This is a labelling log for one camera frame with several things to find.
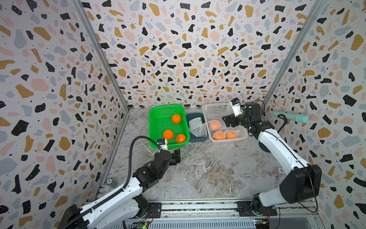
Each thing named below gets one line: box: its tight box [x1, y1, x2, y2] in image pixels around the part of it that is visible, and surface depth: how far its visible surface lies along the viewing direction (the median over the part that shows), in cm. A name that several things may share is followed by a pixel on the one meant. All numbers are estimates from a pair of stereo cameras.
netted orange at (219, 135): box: [212, 130, 227, 141], surface depth 99 cm
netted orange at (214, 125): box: [207, 119, 222, 132], surface depth 105 cm
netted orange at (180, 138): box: [176, 133, 186, 144], surface depth 97 cm
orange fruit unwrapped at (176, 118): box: [171, 114, 182, 124], surface depth 112 cm
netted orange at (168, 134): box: [162, 129, 174, 141], surface depth 102 cm
